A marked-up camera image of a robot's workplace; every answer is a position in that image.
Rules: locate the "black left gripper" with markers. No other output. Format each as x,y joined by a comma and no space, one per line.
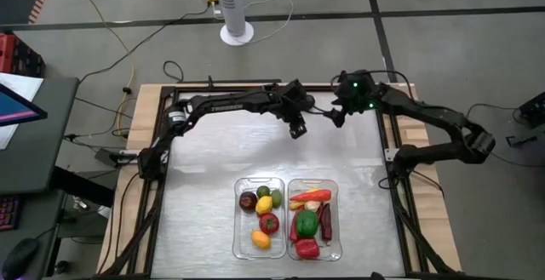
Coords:
291,99

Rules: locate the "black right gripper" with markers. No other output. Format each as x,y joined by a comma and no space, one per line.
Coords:
355,95

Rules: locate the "orange carrot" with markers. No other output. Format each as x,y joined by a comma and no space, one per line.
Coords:
311,195

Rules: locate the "dark green lime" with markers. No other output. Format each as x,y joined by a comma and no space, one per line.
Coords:
263,191

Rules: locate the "light green oval fruit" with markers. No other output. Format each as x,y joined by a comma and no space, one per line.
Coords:
277,198

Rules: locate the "white garlic bulb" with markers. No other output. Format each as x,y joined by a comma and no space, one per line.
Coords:
313,206

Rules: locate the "dark red apple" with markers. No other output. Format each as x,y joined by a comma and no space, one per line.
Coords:
248,201

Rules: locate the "green bell pepper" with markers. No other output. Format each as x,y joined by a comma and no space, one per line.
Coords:
307,223

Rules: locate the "red tomato with green stem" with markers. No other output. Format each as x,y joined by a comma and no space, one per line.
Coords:
269,223

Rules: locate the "dark red eggplant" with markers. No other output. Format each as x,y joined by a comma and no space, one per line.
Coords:
326,224

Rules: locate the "bright red chili pepper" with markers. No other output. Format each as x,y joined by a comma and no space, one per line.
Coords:
293,231

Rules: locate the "orange-yellow mango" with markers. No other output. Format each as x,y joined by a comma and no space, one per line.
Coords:
260,239

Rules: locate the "red bell pepper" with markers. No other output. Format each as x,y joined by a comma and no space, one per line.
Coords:
307,248

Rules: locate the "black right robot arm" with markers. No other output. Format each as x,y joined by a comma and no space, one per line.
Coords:
447,122

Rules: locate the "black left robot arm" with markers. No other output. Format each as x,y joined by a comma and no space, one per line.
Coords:
221,101

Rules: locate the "clear plastic bin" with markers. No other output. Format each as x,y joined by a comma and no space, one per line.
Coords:
334,252
242,229

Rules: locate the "white tower fan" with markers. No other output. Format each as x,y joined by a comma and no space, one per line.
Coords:
233,3

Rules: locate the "black power adapter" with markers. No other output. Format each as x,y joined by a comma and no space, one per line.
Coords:
110,157

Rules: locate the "black device on floor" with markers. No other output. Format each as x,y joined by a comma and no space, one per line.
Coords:
532,112

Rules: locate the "dark grey desk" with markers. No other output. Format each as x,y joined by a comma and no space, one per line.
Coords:
38,152

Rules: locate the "white paper sheet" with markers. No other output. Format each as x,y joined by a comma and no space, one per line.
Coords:
21,84

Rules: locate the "tilted computer monitor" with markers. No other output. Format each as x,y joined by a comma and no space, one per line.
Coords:
15,107

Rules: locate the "red plastic crate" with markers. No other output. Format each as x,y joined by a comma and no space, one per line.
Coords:
17,56

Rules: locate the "backlit keyboard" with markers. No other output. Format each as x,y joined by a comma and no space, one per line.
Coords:
8,212

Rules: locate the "black computer mouse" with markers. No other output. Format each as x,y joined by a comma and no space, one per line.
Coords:
19,256

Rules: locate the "black metal table frame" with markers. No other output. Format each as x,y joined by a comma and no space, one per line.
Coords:
238,88

